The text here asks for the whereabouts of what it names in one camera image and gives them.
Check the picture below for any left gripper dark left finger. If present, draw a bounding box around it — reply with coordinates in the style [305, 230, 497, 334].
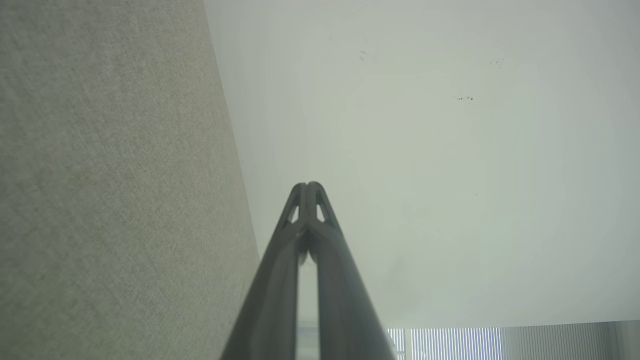
[220, 182, 308, 360]

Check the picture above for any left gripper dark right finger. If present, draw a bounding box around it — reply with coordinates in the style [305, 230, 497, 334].
[307, 181, 398, 360]

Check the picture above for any white window blind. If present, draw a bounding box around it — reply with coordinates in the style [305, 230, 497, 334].
[387, 320, 640, 360]

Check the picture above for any grey fabric sofa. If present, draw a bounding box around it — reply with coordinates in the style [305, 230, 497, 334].
[0, 0, 261, 360]

